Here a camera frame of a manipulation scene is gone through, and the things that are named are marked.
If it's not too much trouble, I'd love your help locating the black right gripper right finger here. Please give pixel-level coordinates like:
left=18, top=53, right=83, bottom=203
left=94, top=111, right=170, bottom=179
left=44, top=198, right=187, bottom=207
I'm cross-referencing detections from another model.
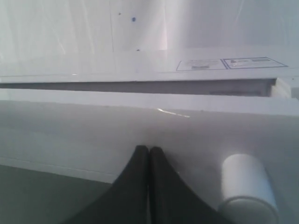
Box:
left=149, top=147, right=231, bottom=224

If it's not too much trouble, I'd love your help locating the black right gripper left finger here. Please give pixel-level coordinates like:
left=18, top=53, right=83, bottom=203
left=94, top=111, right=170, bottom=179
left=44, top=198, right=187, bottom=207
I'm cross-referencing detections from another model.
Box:
left=63, top=146, right=149, bottom=224

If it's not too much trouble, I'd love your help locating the white appliance door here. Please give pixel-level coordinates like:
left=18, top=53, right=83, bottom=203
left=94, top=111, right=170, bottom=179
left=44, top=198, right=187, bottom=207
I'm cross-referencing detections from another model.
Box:
left=0, top=89, right=299, bottom=224

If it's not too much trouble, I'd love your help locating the white microwave oven body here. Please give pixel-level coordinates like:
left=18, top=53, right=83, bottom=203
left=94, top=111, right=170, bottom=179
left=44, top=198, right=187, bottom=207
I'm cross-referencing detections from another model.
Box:
left=0, top=46, right=299, bottom=97

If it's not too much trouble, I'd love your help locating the blue white label sticker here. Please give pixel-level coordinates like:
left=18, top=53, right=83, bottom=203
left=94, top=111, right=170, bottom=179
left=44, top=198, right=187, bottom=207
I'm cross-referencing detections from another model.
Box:
left=177, top=59, right=227, bottom=71

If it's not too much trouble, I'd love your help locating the blue energy label sticker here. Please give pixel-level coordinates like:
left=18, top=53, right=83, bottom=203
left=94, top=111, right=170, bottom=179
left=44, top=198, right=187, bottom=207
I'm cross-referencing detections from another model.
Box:
left=222, top=57, right=288, bottom=70

